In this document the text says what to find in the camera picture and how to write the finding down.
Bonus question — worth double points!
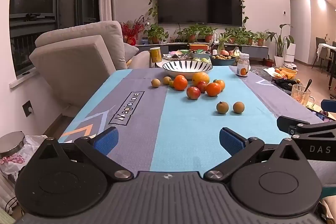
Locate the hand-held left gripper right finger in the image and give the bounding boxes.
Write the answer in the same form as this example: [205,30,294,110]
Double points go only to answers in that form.
[203,127,301,182]

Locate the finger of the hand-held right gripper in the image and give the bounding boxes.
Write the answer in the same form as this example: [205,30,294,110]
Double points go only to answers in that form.
[277,115,336,136]
[321,99,336,110]

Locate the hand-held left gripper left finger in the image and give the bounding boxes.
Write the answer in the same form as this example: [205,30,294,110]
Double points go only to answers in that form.
[39,126,134,182]

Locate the large yellow orange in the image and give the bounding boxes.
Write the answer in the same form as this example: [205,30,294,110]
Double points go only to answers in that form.
[192,72,210,86]

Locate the black striped white bowl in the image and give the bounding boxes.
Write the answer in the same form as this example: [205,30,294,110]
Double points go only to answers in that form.
[162,60,214,80]

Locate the smartphone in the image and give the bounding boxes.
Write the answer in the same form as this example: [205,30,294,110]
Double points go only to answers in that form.
[315,111,331,123]

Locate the glass mug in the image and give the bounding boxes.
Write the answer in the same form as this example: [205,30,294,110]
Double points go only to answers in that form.
[291,84,315,106]

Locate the black bag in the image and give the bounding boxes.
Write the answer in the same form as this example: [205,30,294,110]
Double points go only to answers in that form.
[273,78,298,92]

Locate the orange mesh basket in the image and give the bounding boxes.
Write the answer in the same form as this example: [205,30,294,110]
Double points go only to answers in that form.
[279,67,298,80]

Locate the blue grey printed table cloth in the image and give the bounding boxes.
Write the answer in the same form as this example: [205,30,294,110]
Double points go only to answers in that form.
[58,65,336,188]

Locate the dining table with white cloth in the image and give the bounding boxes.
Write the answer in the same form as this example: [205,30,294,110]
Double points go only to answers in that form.
[316,43,336,62]

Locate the dark marble round table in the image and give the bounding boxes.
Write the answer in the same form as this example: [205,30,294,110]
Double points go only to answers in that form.
[249,64,315,98]

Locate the grey dining chair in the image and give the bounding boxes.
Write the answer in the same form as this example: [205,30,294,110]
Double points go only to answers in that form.
[312,37,328,68]

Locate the white plastic bag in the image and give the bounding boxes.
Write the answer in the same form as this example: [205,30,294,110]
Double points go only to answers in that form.
[0,135,48,182]

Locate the tall plant in white pot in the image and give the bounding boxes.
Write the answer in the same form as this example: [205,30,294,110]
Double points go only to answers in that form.
[266,24,294,67]

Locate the grey television cabinet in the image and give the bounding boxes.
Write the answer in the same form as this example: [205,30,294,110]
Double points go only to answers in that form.
[135,42,269,59]

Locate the beige sofa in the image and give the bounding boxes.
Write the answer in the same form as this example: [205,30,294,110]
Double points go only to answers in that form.
[29,21,153,109]

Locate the potted green plant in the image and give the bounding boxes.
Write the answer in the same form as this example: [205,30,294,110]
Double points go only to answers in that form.
[143,24,169,44]
[225,28,243,44]
[255,31,270,46]
[199,26,218,43]
[175,26,200,43]
[240,30,258,46]

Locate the grey cushion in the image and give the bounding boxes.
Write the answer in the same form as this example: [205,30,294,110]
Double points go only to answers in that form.
[123,42,139,62]

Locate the white round coffee table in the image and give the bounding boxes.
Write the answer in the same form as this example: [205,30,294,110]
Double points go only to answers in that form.
[154,55,252,73]

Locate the teal rectangular snack bowl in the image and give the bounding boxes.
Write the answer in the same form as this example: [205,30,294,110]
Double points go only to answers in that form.
[189,51,210,59]

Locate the glass jar with metal lid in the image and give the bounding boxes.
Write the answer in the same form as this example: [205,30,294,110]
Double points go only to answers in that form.
[0,131,25,164]

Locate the glass vase with green plant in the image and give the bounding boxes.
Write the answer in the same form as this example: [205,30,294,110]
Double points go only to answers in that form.
[216,31,235,51]

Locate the yellow can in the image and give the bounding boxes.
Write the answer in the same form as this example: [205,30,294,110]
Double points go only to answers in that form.
[150,47,162,63]

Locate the orange lidded box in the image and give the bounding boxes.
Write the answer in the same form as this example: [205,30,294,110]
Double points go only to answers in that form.
[189,43,210,51]

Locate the red berry branches in vase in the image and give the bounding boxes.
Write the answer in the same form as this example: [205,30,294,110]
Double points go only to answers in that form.
[119,15,149,46]

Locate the dark wall socket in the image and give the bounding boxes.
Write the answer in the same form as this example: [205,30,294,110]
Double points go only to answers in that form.
[22,101,33,117]

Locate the wall television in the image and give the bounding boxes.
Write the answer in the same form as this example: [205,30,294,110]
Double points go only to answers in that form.
[157,0,242,26]

